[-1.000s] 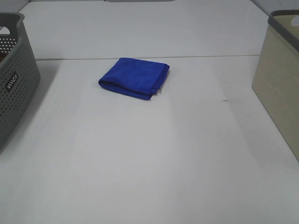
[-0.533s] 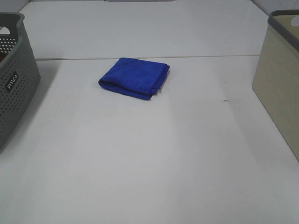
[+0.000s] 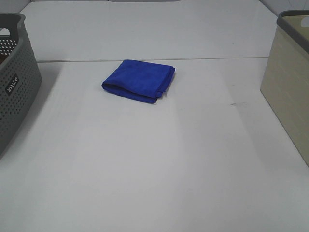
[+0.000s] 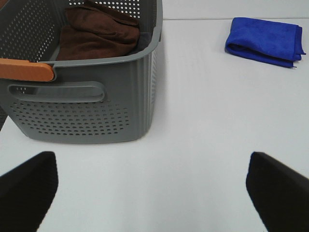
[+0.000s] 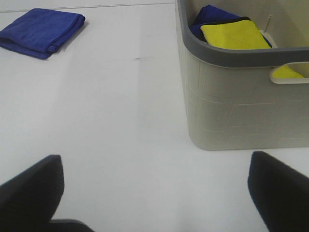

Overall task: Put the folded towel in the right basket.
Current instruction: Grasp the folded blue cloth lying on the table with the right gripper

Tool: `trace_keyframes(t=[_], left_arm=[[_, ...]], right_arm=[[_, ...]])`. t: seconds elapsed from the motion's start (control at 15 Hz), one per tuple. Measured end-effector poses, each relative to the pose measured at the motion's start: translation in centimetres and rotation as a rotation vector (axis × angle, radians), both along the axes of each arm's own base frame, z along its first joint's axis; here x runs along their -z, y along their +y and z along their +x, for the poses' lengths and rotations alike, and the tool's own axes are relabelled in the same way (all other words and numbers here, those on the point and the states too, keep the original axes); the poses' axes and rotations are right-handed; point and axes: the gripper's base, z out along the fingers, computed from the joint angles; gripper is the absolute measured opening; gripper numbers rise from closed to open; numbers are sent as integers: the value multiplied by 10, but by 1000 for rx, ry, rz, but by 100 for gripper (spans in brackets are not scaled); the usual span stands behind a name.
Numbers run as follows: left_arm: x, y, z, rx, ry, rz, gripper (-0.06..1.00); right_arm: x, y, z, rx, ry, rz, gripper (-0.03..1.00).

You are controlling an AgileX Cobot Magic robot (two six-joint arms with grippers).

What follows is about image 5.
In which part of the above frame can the folded blue towel on table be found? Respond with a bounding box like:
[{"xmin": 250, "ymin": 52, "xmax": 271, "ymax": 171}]
[{"xmin": 0, "ymin": 8, "xmax": 85, "ymax": 59}]

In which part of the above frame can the yellow towel in bin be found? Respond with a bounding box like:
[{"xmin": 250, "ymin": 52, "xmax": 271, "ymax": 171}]
[{"xmin": 200, "ymin": 19, "xmax": 304, "ymax": 79}]

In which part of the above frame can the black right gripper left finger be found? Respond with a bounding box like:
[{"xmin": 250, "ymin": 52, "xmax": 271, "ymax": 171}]
[{"xmin": 0, "ymin": 155, "xmax": 91, "ymax": 232}]

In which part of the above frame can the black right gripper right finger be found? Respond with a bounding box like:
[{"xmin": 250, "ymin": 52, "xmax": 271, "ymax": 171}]
[{"xmin": 247, "ymin": 151, "xmax": 309, "ymax": 232}]

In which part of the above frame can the beige bin with grey rim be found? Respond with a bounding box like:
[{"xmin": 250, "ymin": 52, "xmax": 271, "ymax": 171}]
[{"xmin": 175, "ymin": 0, "xmax": 309, "ymax": 150}]

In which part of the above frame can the blue towel in bin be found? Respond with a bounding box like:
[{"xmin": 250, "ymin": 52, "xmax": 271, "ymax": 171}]
[{"xmin": 189, "ymin": 5, "xmax": 273, "ymax": 48}]

